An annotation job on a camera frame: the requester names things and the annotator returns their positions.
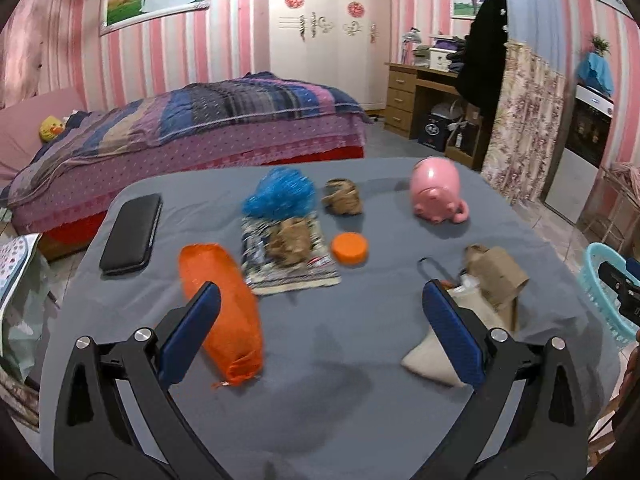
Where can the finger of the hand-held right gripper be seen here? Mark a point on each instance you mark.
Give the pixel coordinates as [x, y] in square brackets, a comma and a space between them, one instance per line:
[617, 280]

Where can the beige cloth pouch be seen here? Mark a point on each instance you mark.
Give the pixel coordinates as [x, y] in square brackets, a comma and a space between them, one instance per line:
[425, 360]

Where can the light blue plastic basket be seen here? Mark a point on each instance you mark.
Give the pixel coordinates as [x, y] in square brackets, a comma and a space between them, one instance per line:
[595, 285]

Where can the yellow plush toy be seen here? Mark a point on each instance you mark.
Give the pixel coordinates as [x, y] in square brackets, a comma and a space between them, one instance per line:
[51, 129]

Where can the white printer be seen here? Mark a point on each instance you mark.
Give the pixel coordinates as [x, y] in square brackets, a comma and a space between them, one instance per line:
[440, 57]

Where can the clear plastic bag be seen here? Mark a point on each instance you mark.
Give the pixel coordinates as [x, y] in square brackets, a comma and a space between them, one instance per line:
[20, 300]

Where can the blue cloth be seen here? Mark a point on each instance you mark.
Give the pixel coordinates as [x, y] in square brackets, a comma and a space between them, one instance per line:
[597, 72]

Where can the wooden desk with drawers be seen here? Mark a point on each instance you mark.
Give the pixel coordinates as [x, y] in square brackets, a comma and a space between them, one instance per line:
[400, 100]

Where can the patterned snack packet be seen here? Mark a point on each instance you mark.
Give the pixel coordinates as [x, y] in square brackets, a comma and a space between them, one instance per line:
[282, 280]

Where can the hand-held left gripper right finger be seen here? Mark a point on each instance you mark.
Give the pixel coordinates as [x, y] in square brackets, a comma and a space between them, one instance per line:
[450, 330]

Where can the striped patchwork quilt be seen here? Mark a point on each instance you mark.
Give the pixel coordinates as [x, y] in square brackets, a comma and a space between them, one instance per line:
[210, 105]

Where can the brown phone case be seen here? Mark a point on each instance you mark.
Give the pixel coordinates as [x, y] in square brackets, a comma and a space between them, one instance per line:
[500, 272]

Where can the floral curtain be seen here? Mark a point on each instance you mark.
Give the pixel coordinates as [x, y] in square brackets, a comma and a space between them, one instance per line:
[525, 125]

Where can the black coat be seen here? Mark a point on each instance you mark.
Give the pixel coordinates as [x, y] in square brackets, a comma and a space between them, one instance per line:
[485, 60]

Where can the grey tablecloth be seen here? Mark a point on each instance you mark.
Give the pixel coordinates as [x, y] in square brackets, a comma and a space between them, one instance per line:
[325, 360]

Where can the orange plastic bag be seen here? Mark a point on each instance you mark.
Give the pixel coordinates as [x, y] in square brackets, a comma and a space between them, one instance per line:
[235, 330]

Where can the blue plastic bag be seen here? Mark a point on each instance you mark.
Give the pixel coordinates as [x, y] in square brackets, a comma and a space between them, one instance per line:
[280, 195]

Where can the pink piggy bank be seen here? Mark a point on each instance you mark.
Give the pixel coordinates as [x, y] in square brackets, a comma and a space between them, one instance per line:
[435, 185]

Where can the orange round lid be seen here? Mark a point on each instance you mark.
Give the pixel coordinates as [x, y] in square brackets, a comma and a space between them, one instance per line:
[350, 249]

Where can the brown paper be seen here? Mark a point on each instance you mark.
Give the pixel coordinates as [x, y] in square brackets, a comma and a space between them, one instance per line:
[342, 199]
[289, 242]

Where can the pink headboard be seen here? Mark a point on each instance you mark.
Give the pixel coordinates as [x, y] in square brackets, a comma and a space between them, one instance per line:
[30, 120]

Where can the bed with purple sheet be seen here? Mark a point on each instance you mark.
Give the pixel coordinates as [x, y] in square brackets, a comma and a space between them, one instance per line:
[200, 165]

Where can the black rectangular case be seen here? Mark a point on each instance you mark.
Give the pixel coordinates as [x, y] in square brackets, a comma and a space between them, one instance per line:
[131, 235]

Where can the black box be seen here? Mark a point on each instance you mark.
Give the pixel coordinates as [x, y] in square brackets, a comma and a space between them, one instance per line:
[432, 132]

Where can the white wardrobe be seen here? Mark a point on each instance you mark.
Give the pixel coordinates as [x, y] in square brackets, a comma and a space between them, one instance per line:
[325, 60]

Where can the light blue curtain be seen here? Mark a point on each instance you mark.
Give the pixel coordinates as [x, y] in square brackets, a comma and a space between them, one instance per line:
[540, 10]

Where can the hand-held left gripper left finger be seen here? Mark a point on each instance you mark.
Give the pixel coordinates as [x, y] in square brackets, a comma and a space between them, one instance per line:
[192, 327]

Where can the pink clothes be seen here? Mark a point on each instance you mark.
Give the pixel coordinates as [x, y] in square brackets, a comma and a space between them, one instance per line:
[627, 175]

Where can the small green plant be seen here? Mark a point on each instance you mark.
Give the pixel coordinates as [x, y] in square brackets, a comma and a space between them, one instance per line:
[600, 44]

